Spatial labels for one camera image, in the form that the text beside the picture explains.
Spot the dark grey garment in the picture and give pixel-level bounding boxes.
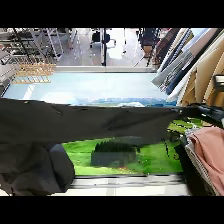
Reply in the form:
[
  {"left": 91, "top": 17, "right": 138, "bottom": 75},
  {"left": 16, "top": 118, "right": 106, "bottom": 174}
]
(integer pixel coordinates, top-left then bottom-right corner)
[{"left": 0, "top": 97, "right": 201, "bottom": 197}]

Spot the pink garment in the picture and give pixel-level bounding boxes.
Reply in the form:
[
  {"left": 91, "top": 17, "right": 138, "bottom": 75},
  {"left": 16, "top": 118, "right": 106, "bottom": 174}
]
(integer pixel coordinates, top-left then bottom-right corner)
[{"left": 189, "top": 126, "right": 224, "bottom": 197}]

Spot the silver frame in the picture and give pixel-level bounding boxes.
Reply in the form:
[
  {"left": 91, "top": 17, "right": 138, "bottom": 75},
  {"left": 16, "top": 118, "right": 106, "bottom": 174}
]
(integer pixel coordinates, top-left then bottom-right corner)
[{"left": 0, "top": 174, "right": 191, "bottom": 197}]

